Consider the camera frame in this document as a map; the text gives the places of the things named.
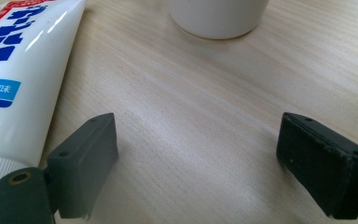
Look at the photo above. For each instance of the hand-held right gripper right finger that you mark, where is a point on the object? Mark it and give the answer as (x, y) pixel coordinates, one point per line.
(320, 168)

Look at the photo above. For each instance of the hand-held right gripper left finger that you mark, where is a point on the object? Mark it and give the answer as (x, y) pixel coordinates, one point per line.
(84, 168)

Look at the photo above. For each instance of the white toothpaste tube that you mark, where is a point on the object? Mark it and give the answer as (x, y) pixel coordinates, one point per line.
(18, 93)

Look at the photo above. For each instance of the white cup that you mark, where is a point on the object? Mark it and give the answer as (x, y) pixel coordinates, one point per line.
(219, 17)

